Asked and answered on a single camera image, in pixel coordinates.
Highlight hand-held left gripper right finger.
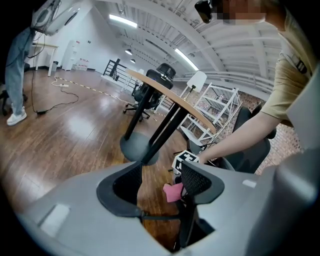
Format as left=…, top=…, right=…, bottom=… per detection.
left=181, top=160, right=288, bottom=256

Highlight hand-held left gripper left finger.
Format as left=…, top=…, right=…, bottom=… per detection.
left=16, top=160, right=169, bottom=256

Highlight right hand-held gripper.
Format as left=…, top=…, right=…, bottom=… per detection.
left=171, top=149, right=200, bottom=176

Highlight pink cloth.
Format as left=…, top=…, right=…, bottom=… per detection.
left=162, top=182, right=185, bottom=203

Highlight person's right forearm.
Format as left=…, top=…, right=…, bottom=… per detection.
left=198, top=111, right=282, bottom=165

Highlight black folding chair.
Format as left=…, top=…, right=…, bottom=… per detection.
left=183, top=136, right=216, bottom=156

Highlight round wooden table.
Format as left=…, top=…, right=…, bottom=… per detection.
left=119, top=68, right=217, bottom=166

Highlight white metal shelf unit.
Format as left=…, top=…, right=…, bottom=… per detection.
left=178, top=82, right=243, bottom=148

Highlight white-shade brass table lamp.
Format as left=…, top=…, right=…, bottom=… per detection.
left=179, top=70, right=208, bottom=102

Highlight long ceiling light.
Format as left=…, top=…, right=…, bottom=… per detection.
left=108, top=14, right=138, bottom=28
left=174, top=48, right=200, bottom=72

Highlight person's beige shirt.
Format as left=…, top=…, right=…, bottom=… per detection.
left=259, top=7, right=316, bottom=127

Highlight pack of water bottles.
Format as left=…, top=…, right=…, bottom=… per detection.
left=72, top=58, right=89, bottom=72

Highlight person's head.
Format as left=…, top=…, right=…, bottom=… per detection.
left=212, top=0, right=282, bottom=26

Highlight light wooden desk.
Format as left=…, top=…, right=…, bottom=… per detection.
left=31, top=42, right=60, bottom=77

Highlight black floor cable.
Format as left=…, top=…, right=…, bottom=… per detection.
left=29, top=34, right=80, bottom=116

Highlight black head-worn camera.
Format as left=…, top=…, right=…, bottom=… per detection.
left=194, top=0, right=214, bottom=25

